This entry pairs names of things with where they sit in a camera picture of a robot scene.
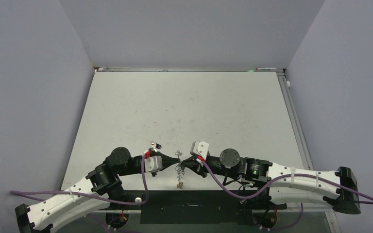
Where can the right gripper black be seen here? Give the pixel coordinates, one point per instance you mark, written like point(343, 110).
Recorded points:
point(199, 167)

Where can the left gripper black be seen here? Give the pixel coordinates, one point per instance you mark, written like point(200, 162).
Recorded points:
point(167, 160)

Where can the large perforated metal keyring disc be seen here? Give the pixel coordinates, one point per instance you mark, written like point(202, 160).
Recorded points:
point(179, 170)

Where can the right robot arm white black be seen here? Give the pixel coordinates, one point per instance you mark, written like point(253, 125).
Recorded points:
point(280, 184)

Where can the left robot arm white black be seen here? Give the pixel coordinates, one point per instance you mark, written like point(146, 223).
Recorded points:
point(97, 190)

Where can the key with black tag left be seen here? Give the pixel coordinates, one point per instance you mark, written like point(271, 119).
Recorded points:
point(155, 146)

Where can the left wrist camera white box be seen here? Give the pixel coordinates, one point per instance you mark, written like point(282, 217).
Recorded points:
point(153, 164)

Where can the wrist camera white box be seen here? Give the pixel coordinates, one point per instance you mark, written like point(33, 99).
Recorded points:
point(199, 148)
point(153, 164)

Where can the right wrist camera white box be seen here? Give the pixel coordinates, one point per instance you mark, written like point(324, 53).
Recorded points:
point(199, 148)

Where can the aluminium rail back edge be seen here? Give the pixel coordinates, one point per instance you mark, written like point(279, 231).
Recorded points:
point(208, 69)

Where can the aluminium rail edge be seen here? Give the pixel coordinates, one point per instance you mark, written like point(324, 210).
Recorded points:
point(296, 126)
point(208, 69)

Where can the aluminium rail right edge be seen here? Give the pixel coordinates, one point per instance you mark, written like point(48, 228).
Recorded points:
point(296, 126)

